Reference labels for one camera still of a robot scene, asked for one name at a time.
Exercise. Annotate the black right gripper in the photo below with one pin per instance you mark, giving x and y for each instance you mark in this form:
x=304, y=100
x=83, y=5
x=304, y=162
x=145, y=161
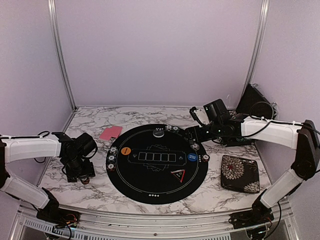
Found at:
x=199, y=138

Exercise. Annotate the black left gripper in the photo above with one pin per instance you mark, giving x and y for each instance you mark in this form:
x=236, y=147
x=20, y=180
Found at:
x=89, y=171

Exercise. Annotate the red poker chip stack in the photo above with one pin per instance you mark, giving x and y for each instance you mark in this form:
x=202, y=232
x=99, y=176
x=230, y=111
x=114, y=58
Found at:
x=85, y=180

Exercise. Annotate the red playing card deck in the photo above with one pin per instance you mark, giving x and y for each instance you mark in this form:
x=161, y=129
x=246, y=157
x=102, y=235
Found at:
x=111, y=132

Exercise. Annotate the blue small blind button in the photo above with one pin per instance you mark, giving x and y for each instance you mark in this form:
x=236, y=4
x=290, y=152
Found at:
x=192, y=157

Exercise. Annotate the orange big blind button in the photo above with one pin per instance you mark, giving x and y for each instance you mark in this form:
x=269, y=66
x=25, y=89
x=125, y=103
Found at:
x=125, y=151

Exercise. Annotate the red triangle all-in marker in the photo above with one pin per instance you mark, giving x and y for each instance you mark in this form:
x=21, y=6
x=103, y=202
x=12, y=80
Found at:
x=179, y=174

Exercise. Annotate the black dealer button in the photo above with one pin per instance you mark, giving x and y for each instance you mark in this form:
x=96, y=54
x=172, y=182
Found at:
x=158, y=133

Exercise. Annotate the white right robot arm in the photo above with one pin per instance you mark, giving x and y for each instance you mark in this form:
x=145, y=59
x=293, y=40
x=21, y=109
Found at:
x=299, y=136

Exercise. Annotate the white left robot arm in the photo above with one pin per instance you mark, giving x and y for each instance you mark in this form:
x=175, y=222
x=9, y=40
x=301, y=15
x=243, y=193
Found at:
x=22, y=159

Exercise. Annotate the black poker chip case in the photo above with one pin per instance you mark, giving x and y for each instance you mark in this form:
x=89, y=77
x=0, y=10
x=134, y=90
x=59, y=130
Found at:
x=252, y=104

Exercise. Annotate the floral patterned pouch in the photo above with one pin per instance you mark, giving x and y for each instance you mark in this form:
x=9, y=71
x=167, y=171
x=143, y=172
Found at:
x=239, y=174

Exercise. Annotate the round black poker mat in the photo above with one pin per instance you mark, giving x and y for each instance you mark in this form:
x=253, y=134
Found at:
x=145, y=174

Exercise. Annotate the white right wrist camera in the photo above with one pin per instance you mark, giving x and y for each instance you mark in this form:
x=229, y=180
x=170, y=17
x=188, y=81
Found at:
x=194, y=115

